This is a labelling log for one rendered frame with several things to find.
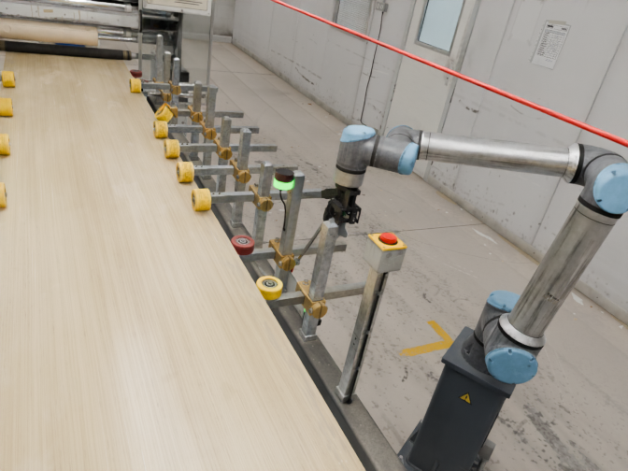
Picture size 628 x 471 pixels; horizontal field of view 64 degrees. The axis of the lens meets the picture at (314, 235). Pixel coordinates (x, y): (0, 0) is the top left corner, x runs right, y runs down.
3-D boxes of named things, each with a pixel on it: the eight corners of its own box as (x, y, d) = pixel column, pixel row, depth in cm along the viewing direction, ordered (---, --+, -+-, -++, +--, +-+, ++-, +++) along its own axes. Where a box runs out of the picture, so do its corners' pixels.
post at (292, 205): (280, 289, 186) (301, 168, 163) (284, 294, 183) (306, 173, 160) (272, 291, 184) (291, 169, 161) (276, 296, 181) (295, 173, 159)
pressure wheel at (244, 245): (247, 260, 180) (249, 233, 175) (254, 273, 174) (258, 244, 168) (225, 263, 176) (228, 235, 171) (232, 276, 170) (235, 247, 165)
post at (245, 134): (237, 231, 225) (249, 127, 202) (240, 235, 222) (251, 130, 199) (230, 231, 224) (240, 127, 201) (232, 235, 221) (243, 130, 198)
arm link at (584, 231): (518, 360, 173) (645, 163, 136) (524, 396, 157) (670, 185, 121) (475, 344, 174) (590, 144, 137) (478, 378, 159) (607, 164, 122)
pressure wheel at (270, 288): (258, 301, 160) (262, 271, 155) (281, 308, 159) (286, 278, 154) (248, 315, 154) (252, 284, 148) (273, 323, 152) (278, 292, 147)
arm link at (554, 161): (622, 143, 146) (389, 118, 158) (636, 156, 135) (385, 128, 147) (609, 181, 151) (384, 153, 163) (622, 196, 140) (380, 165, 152)
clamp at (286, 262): (279, 249, 185) (281, 238, 183) (294, 270, 175) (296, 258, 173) (265, 251, 183) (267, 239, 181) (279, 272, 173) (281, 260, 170)
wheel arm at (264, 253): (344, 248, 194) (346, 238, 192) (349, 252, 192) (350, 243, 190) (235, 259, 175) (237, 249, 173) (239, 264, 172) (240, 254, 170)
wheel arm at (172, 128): (256, 132, 264) (257, 124, 263) (259, 134, 262) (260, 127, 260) (158, 130, 242) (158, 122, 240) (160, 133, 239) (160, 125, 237)
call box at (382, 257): (384, 258, 128) (392, 231, 124) (400, 273, 123) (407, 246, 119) (361, 261, 125) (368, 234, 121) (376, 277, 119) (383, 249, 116)
